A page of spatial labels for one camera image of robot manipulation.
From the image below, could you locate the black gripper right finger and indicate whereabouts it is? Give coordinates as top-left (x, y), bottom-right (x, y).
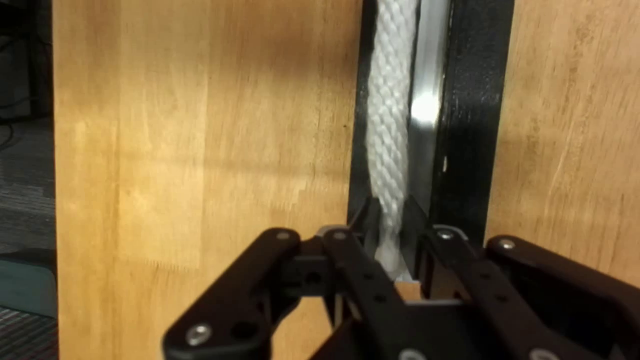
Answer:
top-left (417, 223), bottom-right (640, 360)

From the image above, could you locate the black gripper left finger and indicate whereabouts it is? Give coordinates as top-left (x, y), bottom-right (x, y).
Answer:
top-left (162, 226), bottom-right (410, 360)

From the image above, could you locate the white braided rope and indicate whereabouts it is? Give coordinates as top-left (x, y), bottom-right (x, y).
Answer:
top-left (361, 0), bottom-right (422, 281)

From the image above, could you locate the black slotted rail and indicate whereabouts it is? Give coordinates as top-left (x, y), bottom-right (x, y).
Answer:
top-left (345, 0), bottom-right (518, 281)

